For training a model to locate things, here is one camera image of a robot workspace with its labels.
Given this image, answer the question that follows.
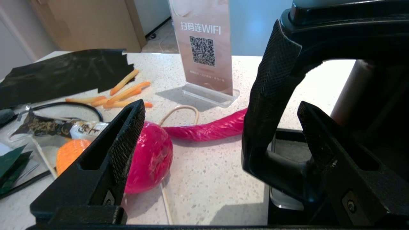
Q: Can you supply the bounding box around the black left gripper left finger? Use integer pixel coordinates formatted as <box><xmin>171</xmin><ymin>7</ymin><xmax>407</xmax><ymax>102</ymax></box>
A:
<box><xmin>30</xmin><ymin>99</ymin><xmax>146</xmax><ymax>224</ymax></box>

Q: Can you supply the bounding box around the red toy round fruit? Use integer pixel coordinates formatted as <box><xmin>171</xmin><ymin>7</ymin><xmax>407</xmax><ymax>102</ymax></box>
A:
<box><xmin>124</xmin><ymin>121</ymin><xmax>174</xmax><ymax>194</ymax></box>

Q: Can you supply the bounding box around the thin black cable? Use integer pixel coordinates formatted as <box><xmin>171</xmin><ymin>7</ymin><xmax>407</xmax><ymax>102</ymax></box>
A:
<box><xmin>0</xmin><ymin>102</ymin><xmax>104</xmax><ymax>122</ymax></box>

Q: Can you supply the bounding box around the dark green packet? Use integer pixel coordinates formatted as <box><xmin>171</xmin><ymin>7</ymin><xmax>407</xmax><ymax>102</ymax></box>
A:
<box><xmin>0</xmin><ymin>144</ymin><xmax>34</xmax><ymax>195</ymax></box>

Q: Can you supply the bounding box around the brown wooden door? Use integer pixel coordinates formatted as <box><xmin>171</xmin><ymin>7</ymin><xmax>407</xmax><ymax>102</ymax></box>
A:
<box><xmin>27</xmin><ymin>0</ymin><xmax>147</xmax><ymax>53</ymax></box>

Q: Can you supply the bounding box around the orange toy corn cob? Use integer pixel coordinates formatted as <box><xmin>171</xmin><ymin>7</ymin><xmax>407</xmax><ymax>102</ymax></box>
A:
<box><xmin>56</xmin><ymin>139</ymin><xmax>92</xmax><ymax>177</ymax></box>

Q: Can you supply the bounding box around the thin wooden skewer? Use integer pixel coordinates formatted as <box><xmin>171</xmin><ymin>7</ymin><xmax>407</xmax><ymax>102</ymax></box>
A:
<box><xmin>160</xmin><ymin>182</ymin><xmax>174</xmax><ymax>225</ymax></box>
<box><xmin>30</xmin><ymin>136</ymin><xmax>58</xmax><ymax>179</ymax></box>

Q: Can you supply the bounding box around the dark snack packet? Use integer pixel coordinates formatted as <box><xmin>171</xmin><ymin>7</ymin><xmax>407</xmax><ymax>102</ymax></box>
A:
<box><xmin>10</xmin><ymin>110</ymin><xmax>109</xmax><ymax>141</ymax></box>

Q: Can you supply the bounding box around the orange toy french fry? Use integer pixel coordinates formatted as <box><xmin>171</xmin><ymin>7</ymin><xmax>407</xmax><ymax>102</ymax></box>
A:
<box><xmin>66</xmin><ymin>96</ymin><xmax>106</xmax><ymax>103</ymax></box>
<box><xmin>106</xmin><ymin>81</ymin><xmax>151</xmax><ymax>105</ymax></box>
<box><xmin>90</xmin><ymin>89</ymin><xmax>142</xmax><ymax>107</ymax></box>
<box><xmin>110</xmin><ymin>69</ymin><xmax>140</xmax><ymax>96</ymax></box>
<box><xmin>103</xmin><ymin>101</ymin><xmax>153</xmax><ymax>109</ymax></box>

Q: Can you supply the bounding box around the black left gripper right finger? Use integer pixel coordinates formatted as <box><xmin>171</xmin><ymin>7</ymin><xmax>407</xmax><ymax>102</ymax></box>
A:
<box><xmin>297</xmin><ymin>101</ymin><xmax>409</xmax><ymax>226</ymax></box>

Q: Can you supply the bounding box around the red toy chili pepper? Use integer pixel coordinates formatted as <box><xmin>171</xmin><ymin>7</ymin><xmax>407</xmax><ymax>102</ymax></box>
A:
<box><xmin>163</xmin><ymin>108</ymin><xmax>248</xmax><ymax>142</ymax></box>

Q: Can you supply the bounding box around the beige cord loop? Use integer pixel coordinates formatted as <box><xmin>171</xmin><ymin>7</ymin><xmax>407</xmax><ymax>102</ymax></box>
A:
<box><xmin>158</xmin><ymin>105</ymin><xmax>199</xmax><ymax>127</ymax></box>

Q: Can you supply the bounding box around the acrylic wifi sign stand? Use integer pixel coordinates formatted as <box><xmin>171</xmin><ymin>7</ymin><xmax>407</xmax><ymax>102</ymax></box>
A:
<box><xmin>168</xmin><ymin>0</ymin><xmax>240</xmax><ymax>108</ymax></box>

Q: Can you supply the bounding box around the black electric kettle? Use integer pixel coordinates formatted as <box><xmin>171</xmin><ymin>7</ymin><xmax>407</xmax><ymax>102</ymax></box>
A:
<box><xmin>241</xmin><ymin>0</ymin><xmax>409</xmax><ymax>208</ymax></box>

